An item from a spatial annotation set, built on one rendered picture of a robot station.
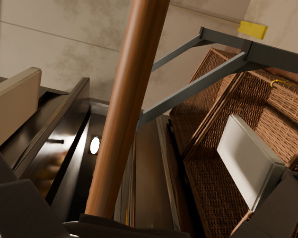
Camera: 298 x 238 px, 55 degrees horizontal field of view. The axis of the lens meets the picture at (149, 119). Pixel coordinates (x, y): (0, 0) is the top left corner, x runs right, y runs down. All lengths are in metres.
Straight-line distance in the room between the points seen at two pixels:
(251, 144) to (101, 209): 0.19
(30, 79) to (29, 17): 3.49
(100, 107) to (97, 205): 1.56
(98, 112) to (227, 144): 1.68
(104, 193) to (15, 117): 0.15
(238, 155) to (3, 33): 3.69
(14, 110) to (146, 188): 0.96
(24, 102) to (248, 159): 0.13
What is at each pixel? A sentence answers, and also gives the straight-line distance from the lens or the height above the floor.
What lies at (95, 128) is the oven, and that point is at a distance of 1.90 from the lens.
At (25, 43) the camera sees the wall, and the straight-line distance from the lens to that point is 3.73.
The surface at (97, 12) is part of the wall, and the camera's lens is 3.48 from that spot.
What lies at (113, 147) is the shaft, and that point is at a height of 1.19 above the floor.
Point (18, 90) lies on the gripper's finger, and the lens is 0.17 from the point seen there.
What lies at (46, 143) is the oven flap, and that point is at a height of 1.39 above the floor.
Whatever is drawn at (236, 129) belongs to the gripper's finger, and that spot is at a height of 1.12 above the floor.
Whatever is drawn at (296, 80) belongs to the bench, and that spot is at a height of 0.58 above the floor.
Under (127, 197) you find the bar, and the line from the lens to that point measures 0.39.
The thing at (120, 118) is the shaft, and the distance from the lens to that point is 0.26.
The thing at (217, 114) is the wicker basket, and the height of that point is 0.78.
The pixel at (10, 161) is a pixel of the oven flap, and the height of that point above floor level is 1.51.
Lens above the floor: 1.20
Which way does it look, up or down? 7 degrees down
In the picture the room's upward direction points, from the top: 77 degrees counter-clockwise
